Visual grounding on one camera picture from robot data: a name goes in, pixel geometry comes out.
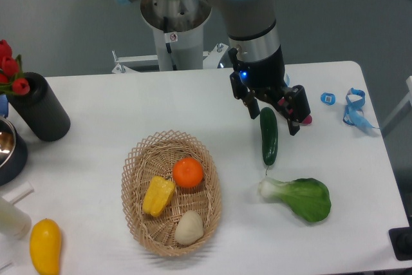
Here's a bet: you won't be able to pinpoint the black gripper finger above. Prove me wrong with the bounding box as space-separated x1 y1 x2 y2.
230 71 260 119
276 85 311 136

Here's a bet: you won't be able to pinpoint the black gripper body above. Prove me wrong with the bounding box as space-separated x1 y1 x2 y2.
228 47 286 109

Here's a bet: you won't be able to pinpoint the yellow bell pepper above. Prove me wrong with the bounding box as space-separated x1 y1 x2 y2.
142 176 176 217

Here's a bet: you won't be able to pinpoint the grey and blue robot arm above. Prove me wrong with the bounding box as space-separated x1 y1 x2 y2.
117 0 310 135

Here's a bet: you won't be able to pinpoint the woven wicker basket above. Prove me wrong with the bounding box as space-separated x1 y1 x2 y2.
121 130 221 256

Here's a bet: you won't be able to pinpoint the purple sweet potato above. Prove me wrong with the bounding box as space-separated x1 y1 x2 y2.
301 115 312 125

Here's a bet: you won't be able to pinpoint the green cucumber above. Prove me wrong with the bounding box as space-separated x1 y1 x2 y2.
260 107 278 166

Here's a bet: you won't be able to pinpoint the blue tape roll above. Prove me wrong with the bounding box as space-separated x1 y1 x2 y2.
320 92 336 106

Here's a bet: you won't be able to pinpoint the crumpled blue tape strip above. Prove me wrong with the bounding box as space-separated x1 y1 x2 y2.
342 88 378 131

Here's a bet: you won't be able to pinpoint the orange fruit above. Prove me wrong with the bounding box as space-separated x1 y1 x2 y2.
172 157 203 188

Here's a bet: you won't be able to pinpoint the green bok choy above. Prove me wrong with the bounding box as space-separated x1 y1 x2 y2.
258 177 332 223

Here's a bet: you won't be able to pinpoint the black device at table edge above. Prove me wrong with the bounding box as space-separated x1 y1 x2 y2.
389 227 411 261

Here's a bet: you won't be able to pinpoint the black cylindrical vase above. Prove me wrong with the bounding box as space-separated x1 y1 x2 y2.
6 72 71 142

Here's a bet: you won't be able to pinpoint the red tulip flowers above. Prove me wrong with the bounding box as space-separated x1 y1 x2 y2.
1 39 30 96

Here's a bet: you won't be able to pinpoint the dark metal bowl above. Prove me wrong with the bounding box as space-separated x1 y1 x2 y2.
1 117 28 185

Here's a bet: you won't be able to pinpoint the blue object at left edge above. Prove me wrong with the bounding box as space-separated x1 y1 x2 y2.
0 95 9 118

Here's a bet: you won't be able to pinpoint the white rectangular block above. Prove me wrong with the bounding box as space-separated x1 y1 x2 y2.
2 182 34 205

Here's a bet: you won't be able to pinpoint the yellow mango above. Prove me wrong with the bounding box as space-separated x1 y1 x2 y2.
29 218 62 275

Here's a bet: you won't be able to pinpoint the white plastic bottle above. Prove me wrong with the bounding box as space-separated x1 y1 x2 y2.
0 198 32 240

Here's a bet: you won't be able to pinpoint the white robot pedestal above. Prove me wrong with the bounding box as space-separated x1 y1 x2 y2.
112 0 230 74

